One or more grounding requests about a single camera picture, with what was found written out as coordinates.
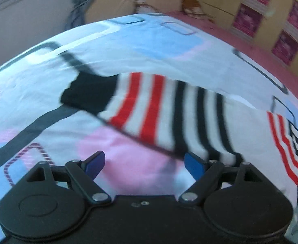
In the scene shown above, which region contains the orange white far pillow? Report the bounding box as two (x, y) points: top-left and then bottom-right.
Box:
(181, 0), (207, 19)

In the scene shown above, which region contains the cream built-in wardrobe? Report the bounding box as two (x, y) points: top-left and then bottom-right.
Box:
(198, 0), (298, 77)

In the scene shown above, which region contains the orange white near pillow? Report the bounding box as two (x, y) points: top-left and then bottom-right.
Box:
(134, 0), (160, 14)

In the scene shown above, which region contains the orange white pillow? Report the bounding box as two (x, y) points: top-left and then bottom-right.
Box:
(134, 0), (160, 14)
(181, 0), (207, 19)

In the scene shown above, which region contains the striped white black red sweater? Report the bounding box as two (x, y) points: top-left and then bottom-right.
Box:
(61, 72), (298, 243)

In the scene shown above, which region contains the patterned white blue bedsheet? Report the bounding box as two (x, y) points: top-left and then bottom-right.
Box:
(0, 13), (298, 243)

